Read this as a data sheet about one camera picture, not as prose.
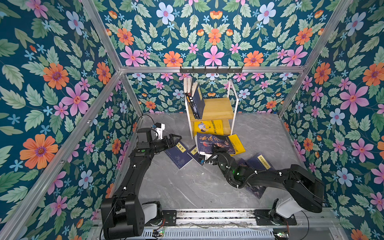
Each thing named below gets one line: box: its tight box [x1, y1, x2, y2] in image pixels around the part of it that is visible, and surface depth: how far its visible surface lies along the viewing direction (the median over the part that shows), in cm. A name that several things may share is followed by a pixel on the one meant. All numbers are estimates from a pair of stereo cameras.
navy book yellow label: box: [164, 141, 193, 170], surface depth 97 cm
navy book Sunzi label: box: [248, 153, 275, 171], surface depth 92 cm
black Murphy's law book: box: [183, 77, 204, 120], surface depth 82 cm
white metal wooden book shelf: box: [184, 79, 239, 140], surface depth 96 cm
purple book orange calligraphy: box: [197, 132, 236, 155], surface depth 84 cm
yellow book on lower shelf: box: [193, 119, 224, 136], surface depth 107 cm
